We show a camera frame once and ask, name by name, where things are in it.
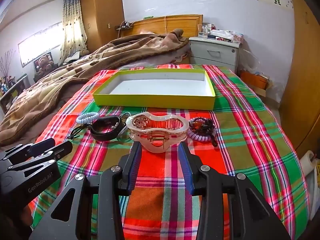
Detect dried branches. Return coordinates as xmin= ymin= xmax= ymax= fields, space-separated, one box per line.
xmin=0 ymin=49 xmax=15 ymax=75

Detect window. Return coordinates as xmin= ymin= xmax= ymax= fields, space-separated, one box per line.
xmin=18 ymin=21 xmax=63 ymax=68

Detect black leather bracelet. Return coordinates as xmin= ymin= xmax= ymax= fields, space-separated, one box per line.
xmin=89 ymin=116 xmax=125 ymax=141

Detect person's left hand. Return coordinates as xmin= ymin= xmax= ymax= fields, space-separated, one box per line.
xmin=14 ymin=201 xmax=34 ymax=230

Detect yellow-green shallow cardboard box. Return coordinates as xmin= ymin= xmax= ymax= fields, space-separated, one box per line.
xmin=93 ymin=69 xmax=216 ymax=111

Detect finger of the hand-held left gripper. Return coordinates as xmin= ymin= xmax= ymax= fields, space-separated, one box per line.
xmin=0 ymin=138 xmax=56 ymax=164
xmin=7 ymin=141 xmax=73 ymax=174

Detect orange cardboard box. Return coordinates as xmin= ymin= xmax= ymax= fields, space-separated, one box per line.
xmin=240 ymin=70 xmax=269 ymax=90

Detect dark beaded bracelet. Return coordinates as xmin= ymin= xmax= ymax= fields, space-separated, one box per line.
xmin=189 ymin=117 xmax=219 ymax=147

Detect purple spiral hair tie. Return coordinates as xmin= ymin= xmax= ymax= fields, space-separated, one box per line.
xmin=188 ymin=130 xmax=213 ymax=142

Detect brown patterned blanket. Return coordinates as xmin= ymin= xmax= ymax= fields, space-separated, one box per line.
xmin=0 ymin=29 xmax=190 ymax=147

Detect shelf with bottles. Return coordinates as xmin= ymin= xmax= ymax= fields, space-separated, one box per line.
xmin=0 ymin=74 xmax=29 ymax=113

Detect black elastic hair tie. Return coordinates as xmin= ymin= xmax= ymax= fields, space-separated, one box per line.
xmin=67 ymin=126 xmax=87 ymax=140

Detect wooden closet door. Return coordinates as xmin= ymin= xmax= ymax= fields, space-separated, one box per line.
xmin=279 ymin=0 xmax=320 ymax=150

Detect white plastic bag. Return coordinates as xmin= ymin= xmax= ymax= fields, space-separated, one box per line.
xmin=211 ymin=29 xmax=234 ymax=39

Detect tall wooden wardrobe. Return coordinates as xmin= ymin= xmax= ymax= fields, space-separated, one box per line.
xmin=80 ymin=0 xmax=125 ymax=53

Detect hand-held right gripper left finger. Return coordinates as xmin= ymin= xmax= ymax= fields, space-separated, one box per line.
xmin=30 ymin=141 xmax=143 ymax=240

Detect light blue spiral hair tie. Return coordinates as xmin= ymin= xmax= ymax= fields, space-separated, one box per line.
xmin=76 ymin=112 xmax=101 ymax=126

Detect white paper roll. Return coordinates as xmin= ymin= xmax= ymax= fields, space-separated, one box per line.
xmin=299 ymin=150 xmax=315 ymax=180

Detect teddy bear picture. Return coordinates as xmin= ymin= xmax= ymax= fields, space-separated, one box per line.
xmin=33 ymin=52 xmax=55 ymax=77

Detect power strip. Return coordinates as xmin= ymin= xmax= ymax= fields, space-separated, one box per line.
xmin=115 ymin=21 xmax=134 ymax=30

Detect grey nightstand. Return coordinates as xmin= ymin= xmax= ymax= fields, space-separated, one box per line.
xmin=189 ymin=36 xmax=243 ymax=74

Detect wooden headboard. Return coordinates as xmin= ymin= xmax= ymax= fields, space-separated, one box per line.
xmin=119 ymin=14 xmax=203 ymax=40

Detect colourful plaid cloth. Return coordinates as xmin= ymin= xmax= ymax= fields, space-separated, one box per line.
xmin=27 ymin=64 xmax=310 ymax=240

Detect beige hair claw clip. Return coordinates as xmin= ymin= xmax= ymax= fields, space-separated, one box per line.
xmin=126 ymin=113 xmax=188 ymax=153

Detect dotted curtain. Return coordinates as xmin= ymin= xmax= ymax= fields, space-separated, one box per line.
xmin=59 ymin=0 xmax=88 ymax=64

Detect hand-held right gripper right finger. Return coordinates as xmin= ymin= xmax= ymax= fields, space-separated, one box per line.
xmin=178 ymin=142 xmax=292 ymax=240

